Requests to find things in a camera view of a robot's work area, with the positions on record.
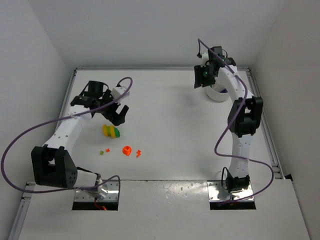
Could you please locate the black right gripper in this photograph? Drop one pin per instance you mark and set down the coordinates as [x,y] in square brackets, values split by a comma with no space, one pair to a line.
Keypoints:
[200,76]

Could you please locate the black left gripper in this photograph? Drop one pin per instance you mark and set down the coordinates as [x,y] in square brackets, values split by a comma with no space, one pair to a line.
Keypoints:
[112,114]

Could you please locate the yellow green lego stack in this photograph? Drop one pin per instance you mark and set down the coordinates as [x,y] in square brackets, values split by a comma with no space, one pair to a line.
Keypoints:
[110,131]

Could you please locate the blue lego plate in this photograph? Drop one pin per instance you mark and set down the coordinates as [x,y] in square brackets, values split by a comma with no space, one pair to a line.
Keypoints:
[224,91]

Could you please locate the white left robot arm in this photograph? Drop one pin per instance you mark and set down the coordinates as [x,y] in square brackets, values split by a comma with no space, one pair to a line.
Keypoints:
[52,163]

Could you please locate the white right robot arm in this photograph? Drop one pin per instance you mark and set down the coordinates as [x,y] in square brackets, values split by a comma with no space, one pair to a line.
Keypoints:
[245,114]

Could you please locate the white round divided container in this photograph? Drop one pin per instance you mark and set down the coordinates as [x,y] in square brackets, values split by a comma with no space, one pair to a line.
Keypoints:
[214,92]

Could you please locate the orange round lego piece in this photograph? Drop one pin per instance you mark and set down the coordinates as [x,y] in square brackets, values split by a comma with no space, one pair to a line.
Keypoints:
[127,150]

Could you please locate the orange zigzag lego piece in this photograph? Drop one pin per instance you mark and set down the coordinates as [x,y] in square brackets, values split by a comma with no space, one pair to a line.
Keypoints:
[138,153]

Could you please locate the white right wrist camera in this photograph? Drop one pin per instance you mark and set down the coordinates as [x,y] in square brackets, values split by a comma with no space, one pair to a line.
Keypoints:
[204,59]

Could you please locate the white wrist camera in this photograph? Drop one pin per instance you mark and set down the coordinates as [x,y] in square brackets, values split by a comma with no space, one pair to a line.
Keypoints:
[118,91]
[204,59]

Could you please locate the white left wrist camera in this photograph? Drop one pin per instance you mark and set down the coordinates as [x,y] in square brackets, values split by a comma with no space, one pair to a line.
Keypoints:
[118,91]

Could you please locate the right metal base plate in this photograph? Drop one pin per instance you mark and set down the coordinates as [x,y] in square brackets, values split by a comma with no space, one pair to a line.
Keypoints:
[217,193]

